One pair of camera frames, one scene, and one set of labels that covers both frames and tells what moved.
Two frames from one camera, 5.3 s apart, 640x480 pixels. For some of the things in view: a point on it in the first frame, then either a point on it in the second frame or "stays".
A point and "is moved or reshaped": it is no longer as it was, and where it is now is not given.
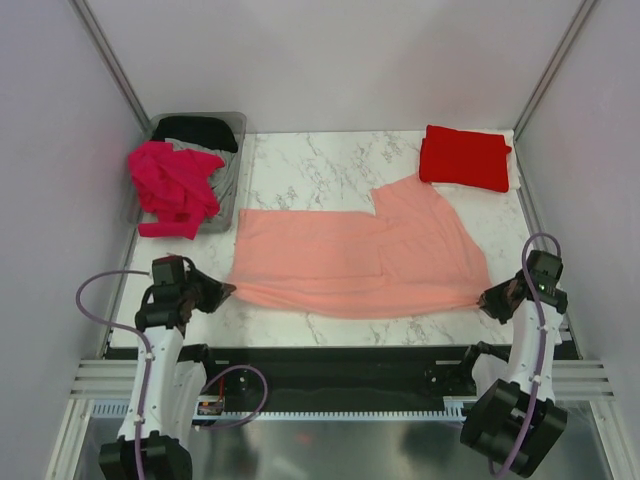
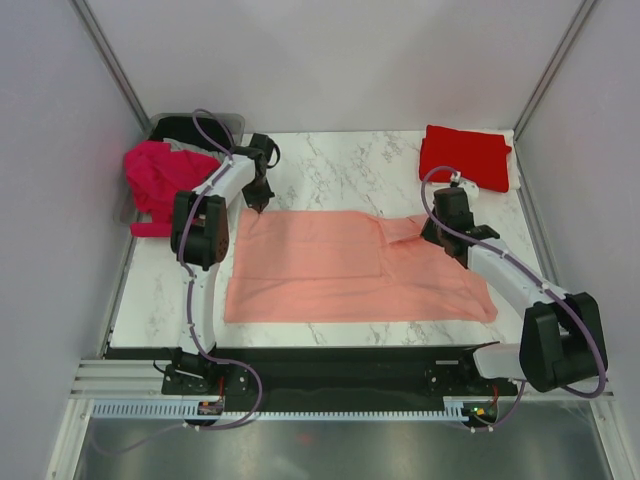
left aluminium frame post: [111, 64] stays
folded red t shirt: [450, 156] stays
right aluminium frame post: [558, 55] stays
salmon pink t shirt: [411, 258] is moved or reshaped
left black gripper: [216, 291] → [261, 202]
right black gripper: [490, 298] → [428, 234]
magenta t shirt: [175, 185] stays
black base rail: [306, 374] stays
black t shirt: [200, 129] stays
